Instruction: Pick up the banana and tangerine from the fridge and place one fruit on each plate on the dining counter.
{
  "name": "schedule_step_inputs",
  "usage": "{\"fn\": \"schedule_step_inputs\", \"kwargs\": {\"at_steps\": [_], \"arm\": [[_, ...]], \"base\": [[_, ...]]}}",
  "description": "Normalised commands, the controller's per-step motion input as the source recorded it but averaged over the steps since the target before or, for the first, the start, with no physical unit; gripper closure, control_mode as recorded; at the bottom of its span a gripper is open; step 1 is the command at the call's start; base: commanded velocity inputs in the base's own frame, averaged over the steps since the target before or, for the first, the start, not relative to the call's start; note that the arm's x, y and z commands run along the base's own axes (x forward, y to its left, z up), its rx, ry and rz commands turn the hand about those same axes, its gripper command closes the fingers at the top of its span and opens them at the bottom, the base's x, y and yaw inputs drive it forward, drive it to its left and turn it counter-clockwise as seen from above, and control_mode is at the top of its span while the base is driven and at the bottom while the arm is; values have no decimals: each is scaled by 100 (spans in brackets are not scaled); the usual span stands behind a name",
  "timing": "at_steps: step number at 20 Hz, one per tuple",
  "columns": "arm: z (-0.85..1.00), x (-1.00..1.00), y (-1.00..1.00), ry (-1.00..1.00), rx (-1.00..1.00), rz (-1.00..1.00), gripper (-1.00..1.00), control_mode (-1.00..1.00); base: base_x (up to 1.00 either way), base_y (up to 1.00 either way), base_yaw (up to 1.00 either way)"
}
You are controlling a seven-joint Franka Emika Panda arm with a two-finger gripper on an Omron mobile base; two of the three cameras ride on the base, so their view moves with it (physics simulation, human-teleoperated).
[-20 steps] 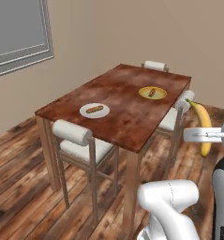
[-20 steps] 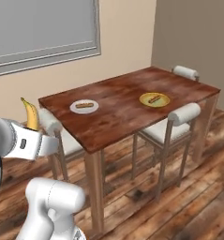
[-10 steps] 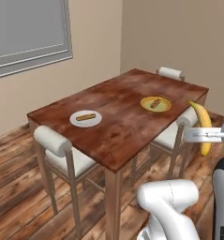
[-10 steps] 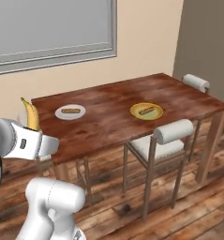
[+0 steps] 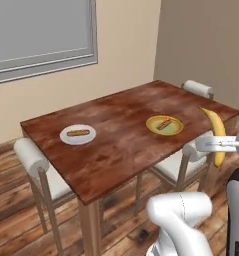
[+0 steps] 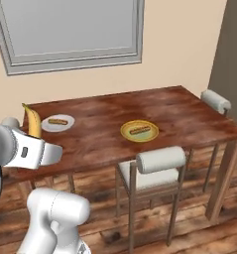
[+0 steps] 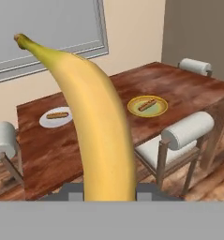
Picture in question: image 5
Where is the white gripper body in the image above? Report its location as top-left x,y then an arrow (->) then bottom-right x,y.
195,134 -> 239,154

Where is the yellow banana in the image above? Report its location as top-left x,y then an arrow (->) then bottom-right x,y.
199,106 -> 227,169

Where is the yellow round plate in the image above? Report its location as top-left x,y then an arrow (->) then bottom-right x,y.
145,114 -> 184,137

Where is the brown bar on yellow plate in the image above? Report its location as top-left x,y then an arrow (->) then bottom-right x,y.
156,117 -> 173,131

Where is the wooden dining table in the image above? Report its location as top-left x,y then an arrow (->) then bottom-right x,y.
19,79 -> 239,256

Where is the brown bar on white plate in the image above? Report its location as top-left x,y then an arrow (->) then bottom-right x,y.
66,128 -> 91,138

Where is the white round plate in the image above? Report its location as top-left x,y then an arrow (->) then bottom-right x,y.
59,123 -> 98,146

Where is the grey window with blind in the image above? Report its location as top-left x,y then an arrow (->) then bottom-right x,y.
0,0 -> 99,86

